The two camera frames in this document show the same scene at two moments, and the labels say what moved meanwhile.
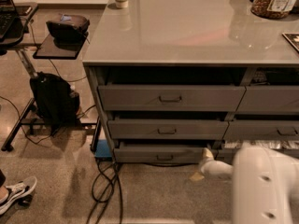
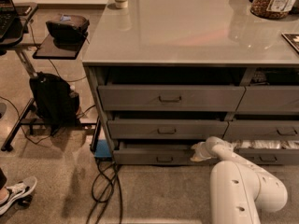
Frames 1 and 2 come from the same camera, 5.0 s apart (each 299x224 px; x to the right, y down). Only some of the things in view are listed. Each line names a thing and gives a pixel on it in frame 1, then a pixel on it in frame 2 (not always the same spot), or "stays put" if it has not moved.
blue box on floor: x=103 y=149 stays put
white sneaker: x=17 y=191 stays put
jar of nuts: x=274 y=1 stays put
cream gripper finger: x=197 y=176 → x=195 y=159
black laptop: x=7 y=11 stays put
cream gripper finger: x=206 y=152 → x=196 y=146
